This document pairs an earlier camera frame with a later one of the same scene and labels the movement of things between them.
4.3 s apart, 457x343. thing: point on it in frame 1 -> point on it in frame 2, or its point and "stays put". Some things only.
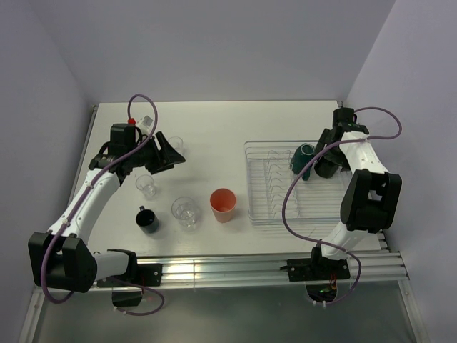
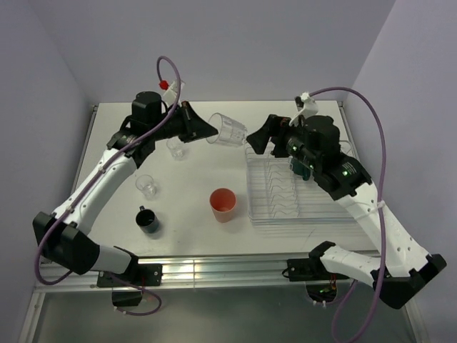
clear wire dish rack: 313,202 stays put
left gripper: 171,155 -> 193,127
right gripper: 325,139 -> 276,126
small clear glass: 146,184 stays put
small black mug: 146,220 stays put
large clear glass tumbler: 183,209 -> 230,133
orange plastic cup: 223,201 stays put
